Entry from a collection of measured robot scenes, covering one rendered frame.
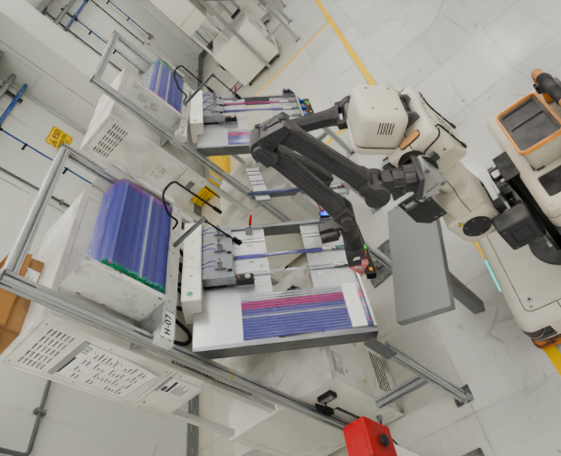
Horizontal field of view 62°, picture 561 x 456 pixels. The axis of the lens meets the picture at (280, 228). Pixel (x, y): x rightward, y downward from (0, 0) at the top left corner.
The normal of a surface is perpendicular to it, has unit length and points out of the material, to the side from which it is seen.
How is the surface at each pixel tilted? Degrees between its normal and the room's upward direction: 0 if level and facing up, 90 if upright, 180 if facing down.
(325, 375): 0
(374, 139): 90
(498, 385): 0
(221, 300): 43
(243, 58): 90
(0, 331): 90
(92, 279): 90
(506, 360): 0
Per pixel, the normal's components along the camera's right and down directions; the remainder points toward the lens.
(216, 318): -0.02, -0.76
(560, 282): -0.69, -0.49
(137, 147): 0.12, 0.64
